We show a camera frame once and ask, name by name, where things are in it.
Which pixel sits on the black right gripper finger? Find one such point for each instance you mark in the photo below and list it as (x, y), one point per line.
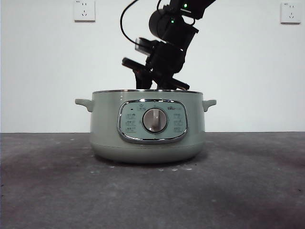
(143, 81)
(164, 86)

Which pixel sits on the pale green electric pot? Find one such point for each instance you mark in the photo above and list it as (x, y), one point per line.
(107, 133)

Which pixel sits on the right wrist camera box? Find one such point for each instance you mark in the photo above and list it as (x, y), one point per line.
(143, 46)

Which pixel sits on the white wall socket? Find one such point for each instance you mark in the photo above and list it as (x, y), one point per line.
(290, 13)
(84, 10)

